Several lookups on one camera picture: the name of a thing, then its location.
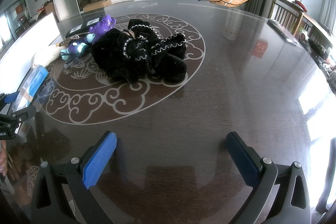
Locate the person's left hand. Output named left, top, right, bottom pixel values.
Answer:
left=0, top=140, right=8, bottom=176

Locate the black plush garment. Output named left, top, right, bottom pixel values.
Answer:
left=91, top=19, right=159, bottom=84

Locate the black plush bundle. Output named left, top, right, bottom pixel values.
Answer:
left=146, top=33, right=187, bottom=84

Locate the wooden side chair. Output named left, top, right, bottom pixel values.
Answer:
left=268, top=0, right=303, bottom=36

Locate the blue white ointment box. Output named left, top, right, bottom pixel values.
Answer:
left=19, top=66, right=49, bottom=105

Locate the cardboard box on floor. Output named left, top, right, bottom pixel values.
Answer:
left=83, top=0, right=112, bottom=12

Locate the purple robot toy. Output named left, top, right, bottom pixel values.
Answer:
left=60, top=15, right=116, bottom=60

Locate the white storage box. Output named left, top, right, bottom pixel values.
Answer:
left=0, top=14, right=60, bottom=93

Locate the black flat box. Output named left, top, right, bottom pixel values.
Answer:
left=65, top=16, right=102, bottom=39

